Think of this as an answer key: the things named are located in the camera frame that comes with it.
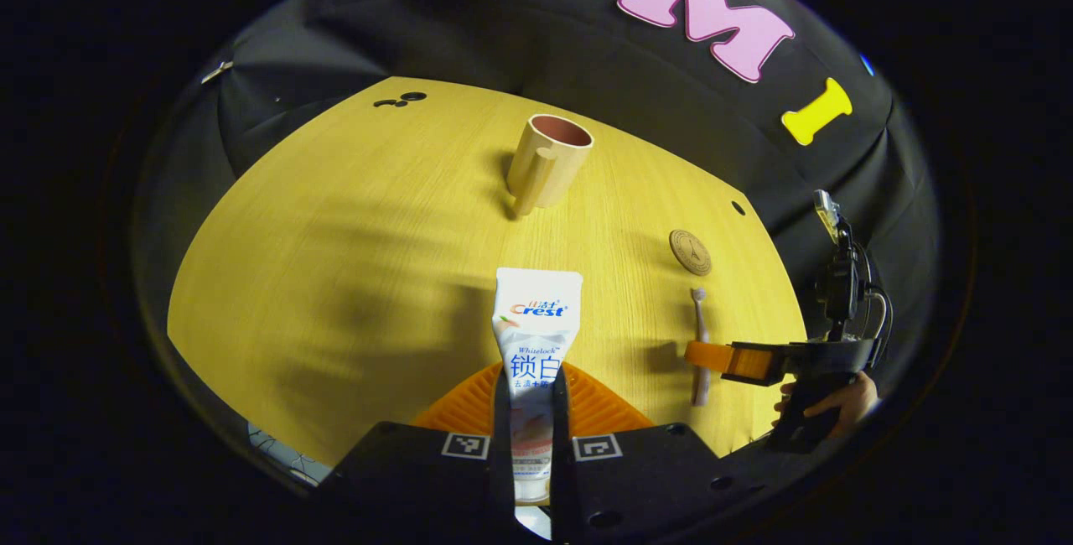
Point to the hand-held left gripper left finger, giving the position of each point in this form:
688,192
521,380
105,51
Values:
501,419

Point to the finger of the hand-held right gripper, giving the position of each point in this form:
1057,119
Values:
746,363

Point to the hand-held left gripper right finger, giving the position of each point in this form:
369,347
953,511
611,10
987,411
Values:
560,428

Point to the white toothbrush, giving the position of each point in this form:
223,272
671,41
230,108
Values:
701,319

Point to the white toothpaste tube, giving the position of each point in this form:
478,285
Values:
536,319

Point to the round brown coaster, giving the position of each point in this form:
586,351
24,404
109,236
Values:
690,252

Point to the beige cup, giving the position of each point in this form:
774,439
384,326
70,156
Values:
545,168

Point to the black backdrop cloth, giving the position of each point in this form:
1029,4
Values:
545,42

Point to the silver metal clip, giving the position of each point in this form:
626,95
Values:
216,71

